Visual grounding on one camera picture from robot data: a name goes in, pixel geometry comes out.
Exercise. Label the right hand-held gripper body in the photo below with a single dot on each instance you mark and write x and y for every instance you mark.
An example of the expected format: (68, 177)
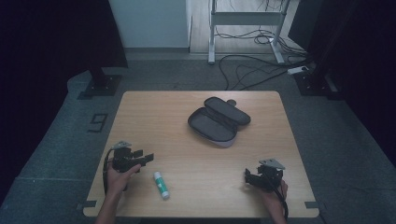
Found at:
(269, 175)

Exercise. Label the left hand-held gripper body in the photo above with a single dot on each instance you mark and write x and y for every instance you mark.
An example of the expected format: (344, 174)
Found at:
(123, 158)

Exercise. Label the white green glue stick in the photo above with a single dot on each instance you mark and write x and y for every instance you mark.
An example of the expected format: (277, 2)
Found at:
(161, 185)

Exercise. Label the dark grey pencil case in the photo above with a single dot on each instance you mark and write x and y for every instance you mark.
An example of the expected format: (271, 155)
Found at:
(214, 124)

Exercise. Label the person's right hand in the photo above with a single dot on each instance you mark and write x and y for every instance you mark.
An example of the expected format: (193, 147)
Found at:
(274, 199)

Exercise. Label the person's left hand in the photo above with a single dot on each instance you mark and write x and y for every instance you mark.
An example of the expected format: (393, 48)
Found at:
(118, 182)

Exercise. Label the black round table grommet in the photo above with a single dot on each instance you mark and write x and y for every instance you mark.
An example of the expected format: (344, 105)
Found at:
(232, 101)

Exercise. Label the black stand base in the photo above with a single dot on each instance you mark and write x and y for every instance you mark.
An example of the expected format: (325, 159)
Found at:
(102, 85)
(314, 84)

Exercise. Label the white power strip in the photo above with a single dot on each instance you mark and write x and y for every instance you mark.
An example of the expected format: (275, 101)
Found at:
(297, 70)

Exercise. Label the dark curtain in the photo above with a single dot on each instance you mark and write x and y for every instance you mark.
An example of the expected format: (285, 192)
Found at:
(46, 46)
(358, 46)

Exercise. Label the white metal desk frame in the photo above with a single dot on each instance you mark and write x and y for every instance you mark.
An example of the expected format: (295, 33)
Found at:
(246, 18)

